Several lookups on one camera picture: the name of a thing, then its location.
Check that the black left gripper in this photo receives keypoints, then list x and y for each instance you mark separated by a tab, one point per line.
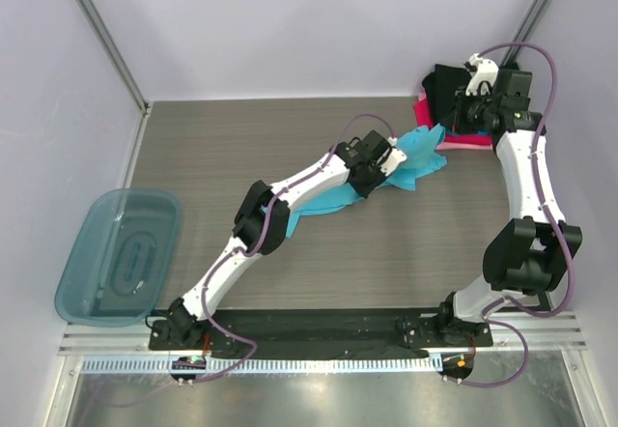
364	190

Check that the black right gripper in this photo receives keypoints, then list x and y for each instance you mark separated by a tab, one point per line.
465	114

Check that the cyan t shirt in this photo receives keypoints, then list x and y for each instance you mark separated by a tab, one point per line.
419	145

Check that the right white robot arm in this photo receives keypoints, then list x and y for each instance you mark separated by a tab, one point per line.
533	251

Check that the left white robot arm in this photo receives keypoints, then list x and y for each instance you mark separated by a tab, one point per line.
261	223

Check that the blue folded t shirt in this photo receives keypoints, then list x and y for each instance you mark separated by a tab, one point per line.
474	135

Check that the black folded t shirt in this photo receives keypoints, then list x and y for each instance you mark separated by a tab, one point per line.
444	82

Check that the magenta folded t shirt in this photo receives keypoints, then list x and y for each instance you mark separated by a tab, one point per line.
427	118

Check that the pink folded t shirt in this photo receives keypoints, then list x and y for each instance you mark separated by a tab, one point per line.
463	147

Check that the blue transparent plastic bin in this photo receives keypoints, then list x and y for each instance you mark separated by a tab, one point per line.
120	258

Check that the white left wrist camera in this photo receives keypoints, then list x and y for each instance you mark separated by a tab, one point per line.
392	159

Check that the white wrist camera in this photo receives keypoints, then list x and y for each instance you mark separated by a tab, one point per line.
483	73
392	159

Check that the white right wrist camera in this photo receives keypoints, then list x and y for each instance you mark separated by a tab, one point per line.
483	73

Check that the right aluminium corner post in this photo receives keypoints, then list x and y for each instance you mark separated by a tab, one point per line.
531	21

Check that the aluminium corner post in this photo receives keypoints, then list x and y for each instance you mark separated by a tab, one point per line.
531	21
98	26

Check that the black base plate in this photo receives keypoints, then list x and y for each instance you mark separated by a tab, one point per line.
334	334

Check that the white slotted cable duct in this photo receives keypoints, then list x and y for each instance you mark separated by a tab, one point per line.
192	365

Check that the aluminium frame rail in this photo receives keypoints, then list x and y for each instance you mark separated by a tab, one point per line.
511	330

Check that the left aluminium corner post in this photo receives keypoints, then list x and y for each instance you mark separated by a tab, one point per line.
98	26

